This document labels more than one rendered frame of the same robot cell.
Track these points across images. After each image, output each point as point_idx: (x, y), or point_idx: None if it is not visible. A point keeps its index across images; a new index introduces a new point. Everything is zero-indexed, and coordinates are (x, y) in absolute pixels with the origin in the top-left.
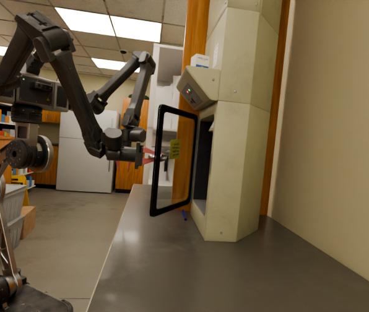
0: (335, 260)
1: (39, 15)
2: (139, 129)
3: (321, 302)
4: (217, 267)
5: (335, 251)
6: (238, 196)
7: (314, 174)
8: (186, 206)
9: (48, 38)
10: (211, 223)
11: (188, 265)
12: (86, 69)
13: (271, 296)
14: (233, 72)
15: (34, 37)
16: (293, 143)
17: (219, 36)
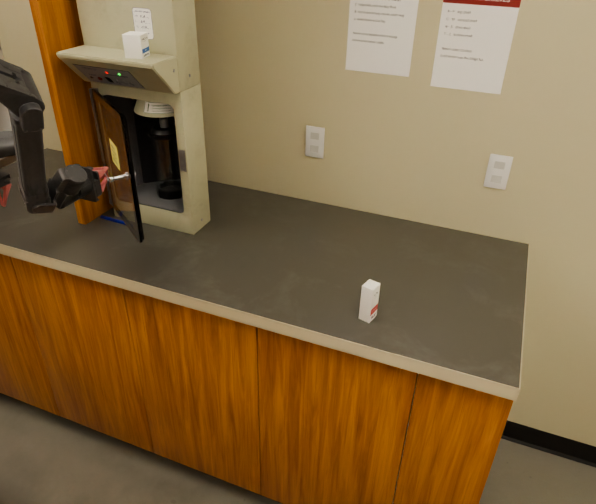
0: (274, 194)
1: None
2: (7, 135)
3: (307, 228)
4: (241, 246)
5: (266, 186)
6: (206, 179)
7: (228, 121)
8: (99, 209)
9: (42, 100)
10: (195, 216)
11: (228, 258)
12: None
13: (289, 242)
14: (185, 54)
15: (16, 104)
16: None
17: (150, 1)
